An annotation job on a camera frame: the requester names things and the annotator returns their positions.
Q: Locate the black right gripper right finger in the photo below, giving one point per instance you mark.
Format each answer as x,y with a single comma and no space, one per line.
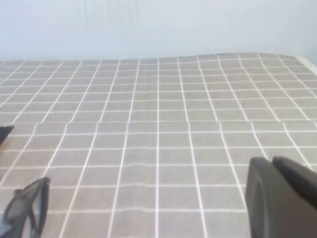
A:
299,178

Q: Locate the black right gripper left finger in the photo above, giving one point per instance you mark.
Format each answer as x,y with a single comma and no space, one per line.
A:
272,205

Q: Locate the dark sunglasses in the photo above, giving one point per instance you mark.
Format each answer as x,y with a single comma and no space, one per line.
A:
19,208

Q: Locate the black open glasses case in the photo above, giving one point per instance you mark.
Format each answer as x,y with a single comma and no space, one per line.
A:
5,132

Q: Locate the grey white-checked tablecloth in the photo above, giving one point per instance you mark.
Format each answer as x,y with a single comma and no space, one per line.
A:
158,138

